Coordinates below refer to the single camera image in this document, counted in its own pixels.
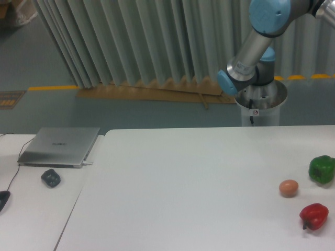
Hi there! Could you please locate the black small controller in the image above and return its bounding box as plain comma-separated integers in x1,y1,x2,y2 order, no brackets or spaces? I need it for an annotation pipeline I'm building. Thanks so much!
41,169,61,188

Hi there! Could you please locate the silver laptop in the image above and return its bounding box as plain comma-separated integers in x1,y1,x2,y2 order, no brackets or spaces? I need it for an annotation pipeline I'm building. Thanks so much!
18,127,100,168

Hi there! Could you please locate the brown egg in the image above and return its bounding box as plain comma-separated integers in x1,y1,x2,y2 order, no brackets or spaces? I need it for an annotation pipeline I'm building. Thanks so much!
278,179,299,198

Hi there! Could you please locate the brown cardboard sheet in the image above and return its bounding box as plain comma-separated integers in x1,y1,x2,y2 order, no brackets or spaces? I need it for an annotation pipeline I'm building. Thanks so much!
76,76,235,109

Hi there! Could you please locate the green bell pepper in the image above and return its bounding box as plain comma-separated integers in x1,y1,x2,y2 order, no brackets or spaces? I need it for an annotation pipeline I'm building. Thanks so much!
308,155,334,185

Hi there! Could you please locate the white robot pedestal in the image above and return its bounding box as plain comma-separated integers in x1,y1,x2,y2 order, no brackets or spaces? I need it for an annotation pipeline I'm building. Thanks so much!
235,80,287,127

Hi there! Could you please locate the red bell pepper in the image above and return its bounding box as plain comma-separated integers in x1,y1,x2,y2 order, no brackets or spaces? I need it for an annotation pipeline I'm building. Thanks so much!
299,203,329,231

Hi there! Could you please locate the black mouse cable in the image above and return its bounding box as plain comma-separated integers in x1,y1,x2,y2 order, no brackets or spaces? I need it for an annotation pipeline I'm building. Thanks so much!
0,132,37,191

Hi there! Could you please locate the grey pleated curtain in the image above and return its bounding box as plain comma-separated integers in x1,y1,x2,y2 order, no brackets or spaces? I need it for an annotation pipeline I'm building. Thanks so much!
33,0,335,88

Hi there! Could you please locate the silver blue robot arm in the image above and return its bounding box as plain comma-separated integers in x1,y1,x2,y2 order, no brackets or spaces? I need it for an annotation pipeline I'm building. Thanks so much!
217,1,334,96

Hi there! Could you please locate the black computer mouse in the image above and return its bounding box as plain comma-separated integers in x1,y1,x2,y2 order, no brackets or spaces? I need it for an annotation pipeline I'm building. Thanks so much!
0,190,11,211

